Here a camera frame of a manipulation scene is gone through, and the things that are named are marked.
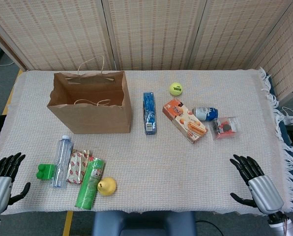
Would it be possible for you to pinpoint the yellow tennis ball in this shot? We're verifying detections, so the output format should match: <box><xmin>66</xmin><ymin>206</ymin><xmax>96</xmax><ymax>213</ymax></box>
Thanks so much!
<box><xmin>169</xmin><ymin>82</ymin><xmax>184</xmax><ymax>96</ymax></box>

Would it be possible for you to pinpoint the black floor cable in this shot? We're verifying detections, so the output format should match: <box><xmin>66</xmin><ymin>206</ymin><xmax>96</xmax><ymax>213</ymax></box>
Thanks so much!
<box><xmin>195</xmin><ymin>219</ymin><xmax>225</xmax><ymax>236</ymax></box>

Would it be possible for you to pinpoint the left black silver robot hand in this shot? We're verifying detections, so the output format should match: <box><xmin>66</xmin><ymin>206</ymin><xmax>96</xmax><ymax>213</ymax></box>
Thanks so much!
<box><xmin>0</xmin><ymin>152</ymin><xmax>31</xmax><ymax>217</ymax></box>

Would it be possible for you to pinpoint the orange cream snack box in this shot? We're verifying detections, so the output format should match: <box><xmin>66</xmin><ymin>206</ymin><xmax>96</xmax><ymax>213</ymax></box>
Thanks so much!
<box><xmin>162</xmin><ymin>98</ymin><xmax>208</xmax><ymax>145</ymax></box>

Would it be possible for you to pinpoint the clear bag of red parts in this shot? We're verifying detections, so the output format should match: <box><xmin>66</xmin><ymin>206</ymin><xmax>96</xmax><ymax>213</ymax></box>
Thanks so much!
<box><xmin>208</xmin><ymin>117</ymin><xmax>238</xmax><ymax>141</ymax></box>

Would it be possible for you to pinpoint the clear plastic water bottle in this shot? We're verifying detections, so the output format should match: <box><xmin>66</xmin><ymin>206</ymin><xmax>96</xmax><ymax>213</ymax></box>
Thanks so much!
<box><xmin>52</xmin><ymin>135</ymin><xmax>75</xmax><ymax>189</ymax></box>

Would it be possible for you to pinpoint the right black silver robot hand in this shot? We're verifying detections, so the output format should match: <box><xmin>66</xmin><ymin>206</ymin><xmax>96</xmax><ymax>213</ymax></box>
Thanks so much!
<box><xmin>229</xmin><ymin>154</ymin><xmax>285</xmax><ymax>217</ymax></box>

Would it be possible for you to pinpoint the woven bamboo folding screen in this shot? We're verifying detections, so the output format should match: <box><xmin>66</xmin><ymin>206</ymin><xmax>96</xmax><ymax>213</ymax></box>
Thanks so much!
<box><xmin>0</xmin><ymin>0</ymin><xmax>293</xmax><ymax>101</ymax></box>

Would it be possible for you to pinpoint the brown paper bag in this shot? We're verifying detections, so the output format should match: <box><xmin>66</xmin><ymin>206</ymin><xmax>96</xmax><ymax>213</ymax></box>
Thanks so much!
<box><xmin>46</xmin><ymin>55</ymin><xmax>132</xmax><ymax>135</ymax></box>

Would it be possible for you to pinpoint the white woven tablecloth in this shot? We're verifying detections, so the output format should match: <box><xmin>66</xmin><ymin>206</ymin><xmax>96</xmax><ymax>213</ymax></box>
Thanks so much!
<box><xmin>0</xmin><ymin>66</ymin><xmax>293</xmax><ymax>217</ymax></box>

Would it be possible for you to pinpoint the gold red snack packet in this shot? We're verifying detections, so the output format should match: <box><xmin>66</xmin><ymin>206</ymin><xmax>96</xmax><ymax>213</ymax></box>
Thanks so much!
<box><xmin>65</xmin><ymin>149</ymin><xmax>92</xmax><ymax>185</ymax></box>

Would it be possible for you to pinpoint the yellow pear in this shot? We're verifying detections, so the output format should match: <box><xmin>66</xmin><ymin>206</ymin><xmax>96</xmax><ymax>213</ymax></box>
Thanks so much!
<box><xmin>97</xmin><ymin>177</ymin><xmax>117</xmax><ymax>197</ymax></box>

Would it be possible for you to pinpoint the blue white drink can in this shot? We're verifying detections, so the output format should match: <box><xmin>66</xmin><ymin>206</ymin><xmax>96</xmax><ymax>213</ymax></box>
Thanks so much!
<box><xmin>192</xmin><ymin>106</ymin><xmax>219</xmax><ymax>122</ymax></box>

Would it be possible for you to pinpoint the white power strip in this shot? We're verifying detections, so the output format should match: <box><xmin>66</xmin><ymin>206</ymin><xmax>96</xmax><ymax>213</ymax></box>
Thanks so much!
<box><xmin>281</xmin><ymin>107</ymin><xmax>293</xmax><ymax>126</ymax></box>

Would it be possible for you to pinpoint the blue padded seat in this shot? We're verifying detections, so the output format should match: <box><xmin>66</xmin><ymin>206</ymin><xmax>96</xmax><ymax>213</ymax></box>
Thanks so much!
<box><xmin>91</xmin><ymin>210</ymin><xmax>198</xmax><ymax>236</ymax></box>

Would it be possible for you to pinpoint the green toy block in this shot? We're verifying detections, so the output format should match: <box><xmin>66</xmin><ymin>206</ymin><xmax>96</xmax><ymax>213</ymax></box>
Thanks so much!
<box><xmin>36</xmin><ymin>163</ymin><xmax>57</xmax><ymax>181</ymax></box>

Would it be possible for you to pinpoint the blue biscuit box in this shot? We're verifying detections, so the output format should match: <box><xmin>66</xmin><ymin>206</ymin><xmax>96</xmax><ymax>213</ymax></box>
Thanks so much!
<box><xmin>143</xmin><ymin>92</ymin><xmax>158</xmax><ymax>136</ymax></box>

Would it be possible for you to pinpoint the green chips can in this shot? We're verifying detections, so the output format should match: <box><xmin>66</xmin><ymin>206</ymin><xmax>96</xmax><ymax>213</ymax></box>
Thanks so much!
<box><xmin>74</xmin><ymin>157</ymin><xmax>105</xmax><ymax>211</ymax></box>

